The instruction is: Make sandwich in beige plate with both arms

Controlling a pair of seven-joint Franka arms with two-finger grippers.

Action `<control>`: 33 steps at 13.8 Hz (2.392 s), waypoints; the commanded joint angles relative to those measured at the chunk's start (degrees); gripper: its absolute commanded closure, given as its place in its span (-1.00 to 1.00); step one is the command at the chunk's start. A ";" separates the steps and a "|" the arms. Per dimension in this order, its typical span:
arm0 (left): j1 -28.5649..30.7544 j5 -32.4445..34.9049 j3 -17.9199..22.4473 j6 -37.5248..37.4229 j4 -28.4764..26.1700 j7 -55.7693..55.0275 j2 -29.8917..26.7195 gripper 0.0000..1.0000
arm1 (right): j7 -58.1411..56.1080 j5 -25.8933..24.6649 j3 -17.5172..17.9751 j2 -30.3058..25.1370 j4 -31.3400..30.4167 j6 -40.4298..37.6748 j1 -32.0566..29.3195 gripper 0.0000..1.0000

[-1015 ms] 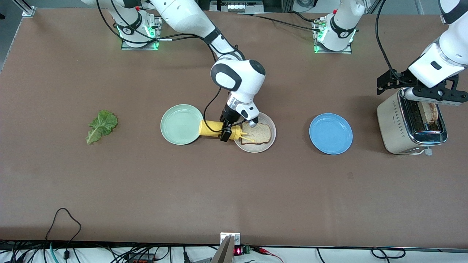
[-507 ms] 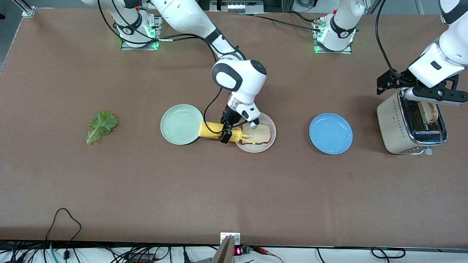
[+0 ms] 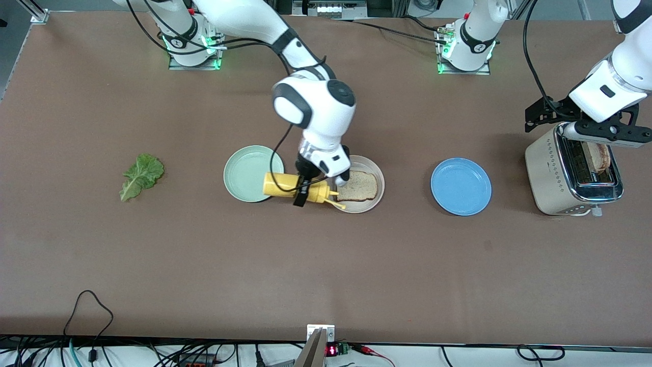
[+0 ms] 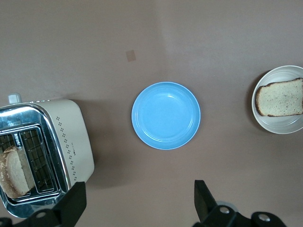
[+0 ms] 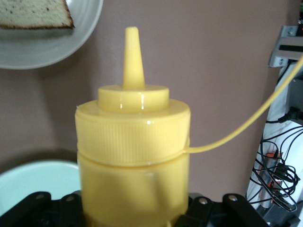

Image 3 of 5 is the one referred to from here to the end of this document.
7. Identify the thin black looped cable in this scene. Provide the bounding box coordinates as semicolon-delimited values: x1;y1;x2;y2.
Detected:
62;290;114;338

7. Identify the yellow squeeze bottle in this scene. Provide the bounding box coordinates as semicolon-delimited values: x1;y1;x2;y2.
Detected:
263;172;347;211

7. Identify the red clip lead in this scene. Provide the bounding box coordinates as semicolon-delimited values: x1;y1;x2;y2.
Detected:
354;344;395;367

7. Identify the black power unit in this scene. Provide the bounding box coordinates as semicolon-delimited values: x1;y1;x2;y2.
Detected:
293;0;367;19

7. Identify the beige chrome toaster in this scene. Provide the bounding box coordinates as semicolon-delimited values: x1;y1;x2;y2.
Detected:
525;122;624;217

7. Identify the toasted bread slice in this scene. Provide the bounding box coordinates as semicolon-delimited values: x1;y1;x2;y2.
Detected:
585;142;611;174
336;170;379;202

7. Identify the green lettuce leaf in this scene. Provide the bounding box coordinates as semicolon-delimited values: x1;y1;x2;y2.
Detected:
119;153;165;202

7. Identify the blue plate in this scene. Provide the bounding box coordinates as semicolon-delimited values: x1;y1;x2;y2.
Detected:
430;158;493;217

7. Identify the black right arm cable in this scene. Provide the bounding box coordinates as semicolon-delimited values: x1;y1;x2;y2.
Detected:
127;0;329;194

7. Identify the black coiled cable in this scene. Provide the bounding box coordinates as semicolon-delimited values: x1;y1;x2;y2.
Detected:
517;345;566;361

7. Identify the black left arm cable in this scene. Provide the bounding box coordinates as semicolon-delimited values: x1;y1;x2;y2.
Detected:
523;0;581;115

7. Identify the black table cable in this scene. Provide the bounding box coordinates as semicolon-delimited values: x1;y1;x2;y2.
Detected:
400;14;444;32
331;18;449;44

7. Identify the light green plate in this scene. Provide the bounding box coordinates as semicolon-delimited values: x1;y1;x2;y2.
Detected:
223;145;285;203

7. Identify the small metal mounting bracket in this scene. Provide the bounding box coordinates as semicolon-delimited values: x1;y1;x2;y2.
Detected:
307;324;336;343

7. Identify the beige plate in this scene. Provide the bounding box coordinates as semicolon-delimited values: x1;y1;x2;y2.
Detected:
323;155;386;214

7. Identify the grey metal camera post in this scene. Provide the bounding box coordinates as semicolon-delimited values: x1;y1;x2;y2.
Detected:
294;329;327;367

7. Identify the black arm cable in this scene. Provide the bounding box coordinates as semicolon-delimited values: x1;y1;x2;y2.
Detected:
523;0;581;115
127;0;329;194

